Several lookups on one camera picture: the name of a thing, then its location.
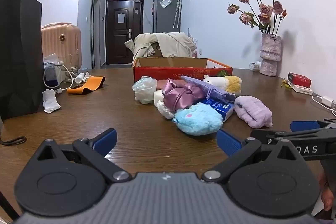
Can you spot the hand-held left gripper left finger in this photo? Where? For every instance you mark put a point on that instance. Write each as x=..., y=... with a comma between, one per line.
x=109, y=138

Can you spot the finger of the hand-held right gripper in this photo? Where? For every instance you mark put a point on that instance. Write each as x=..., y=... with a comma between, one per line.
x=304, y=126
x=278, y=136

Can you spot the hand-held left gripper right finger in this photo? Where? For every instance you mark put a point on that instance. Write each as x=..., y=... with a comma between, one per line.
x=228, y=144

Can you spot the blue plush toy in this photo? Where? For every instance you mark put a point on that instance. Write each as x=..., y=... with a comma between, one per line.
x=197, y=119

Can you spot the pink satin bow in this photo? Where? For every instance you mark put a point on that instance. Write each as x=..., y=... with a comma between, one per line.
x=181, y=95

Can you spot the red cardboard box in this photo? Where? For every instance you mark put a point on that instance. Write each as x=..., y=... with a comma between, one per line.
x=168, y=73

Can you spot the person's right hand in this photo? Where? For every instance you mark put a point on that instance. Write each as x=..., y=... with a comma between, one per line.
x=328, y=192

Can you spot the blue tissue pack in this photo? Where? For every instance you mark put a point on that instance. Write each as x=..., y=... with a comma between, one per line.
x=221, y=108

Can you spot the lavender fuzzy towel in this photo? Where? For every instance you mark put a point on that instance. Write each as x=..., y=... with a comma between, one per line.
x=252, y=111

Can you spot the white and red packet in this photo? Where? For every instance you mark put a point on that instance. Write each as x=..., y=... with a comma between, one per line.
x=302, y=89

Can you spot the fallen dried petals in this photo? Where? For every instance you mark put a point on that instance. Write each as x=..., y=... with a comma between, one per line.
x=285, y=83

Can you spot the orange elastic band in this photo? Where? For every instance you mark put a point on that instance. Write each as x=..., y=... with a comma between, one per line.
x=92, y=83

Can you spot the clear plastic bag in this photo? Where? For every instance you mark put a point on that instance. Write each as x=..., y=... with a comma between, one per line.
x=143, y=88

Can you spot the yellow fluffy toy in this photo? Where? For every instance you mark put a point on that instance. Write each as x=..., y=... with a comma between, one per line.
x=233, y=83

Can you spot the crumpled white plastic bag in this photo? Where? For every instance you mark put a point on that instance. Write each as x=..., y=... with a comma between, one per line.
x=164, y=109

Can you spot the white foam block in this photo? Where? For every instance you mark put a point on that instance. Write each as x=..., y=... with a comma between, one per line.
x=157, y=96

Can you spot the white plush toy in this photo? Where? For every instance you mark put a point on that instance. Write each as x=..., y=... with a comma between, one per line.
x=214, y=81

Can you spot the white plastic bottle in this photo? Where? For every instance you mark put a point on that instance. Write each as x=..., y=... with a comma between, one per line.
x=80, y=78

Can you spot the crumpled white tissue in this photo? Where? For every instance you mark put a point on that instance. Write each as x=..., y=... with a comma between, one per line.
x=51, y=102

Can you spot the small white bottle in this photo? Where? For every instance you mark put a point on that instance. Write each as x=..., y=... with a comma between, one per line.
x=254, y=66

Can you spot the lavender ceramic vase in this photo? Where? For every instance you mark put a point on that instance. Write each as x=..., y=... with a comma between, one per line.
x=270, y=56

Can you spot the glass jar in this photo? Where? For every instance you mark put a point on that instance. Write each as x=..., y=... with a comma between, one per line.
x=69, y=62

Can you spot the dark brown door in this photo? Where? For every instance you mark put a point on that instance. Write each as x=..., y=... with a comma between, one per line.
x=123, y=40

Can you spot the brown chair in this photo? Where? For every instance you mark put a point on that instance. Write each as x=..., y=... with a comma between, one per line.
x=157, y=49

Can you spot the pink suitcase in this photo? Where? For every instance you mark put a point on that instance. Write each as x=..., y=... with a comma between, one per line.
x=60, y=37

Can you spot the beige coat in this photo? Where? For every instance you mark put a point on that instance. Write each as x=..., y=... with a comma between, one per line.
x=173, y=44

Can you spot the dried pink roses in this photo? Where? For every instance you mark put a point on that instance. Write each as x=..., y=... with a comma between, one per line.
x=265, y=10

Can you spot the black paper bag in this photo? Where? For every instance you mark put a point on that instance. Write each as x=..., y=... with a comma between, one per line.
x=18, y=56

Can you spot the grey refrigerator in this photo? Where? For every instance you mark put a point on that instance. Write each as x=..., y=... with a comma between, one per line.
x=165, y=19

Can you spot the folded umbrella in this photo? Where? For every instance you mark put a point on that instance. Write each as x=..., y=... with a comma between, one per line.
x=177, y=12

